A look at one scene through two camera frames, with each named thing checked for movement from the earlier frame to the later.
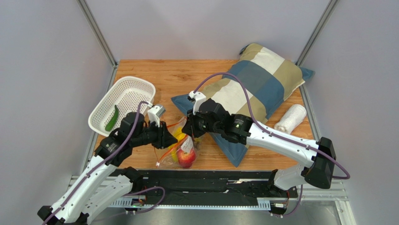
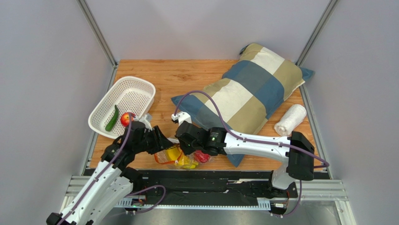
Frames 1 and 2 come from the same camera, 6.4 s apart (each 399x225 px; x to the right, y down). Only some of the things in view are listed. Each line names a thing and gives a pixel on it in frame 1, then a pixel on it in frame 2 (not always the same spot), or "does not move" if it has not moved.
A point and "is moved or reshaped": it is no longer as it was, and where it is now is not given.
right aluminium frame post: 315,33 does not move
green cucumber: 113,119 does not move
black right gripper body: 195,123 -> 184,136
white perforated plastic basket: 131,94 does not move
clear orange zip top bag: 183,153 is moved or reshaped
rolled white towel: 291,118 does not move
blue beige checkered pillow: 262,81 does not move
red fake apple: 186,159 is moved or reshaped
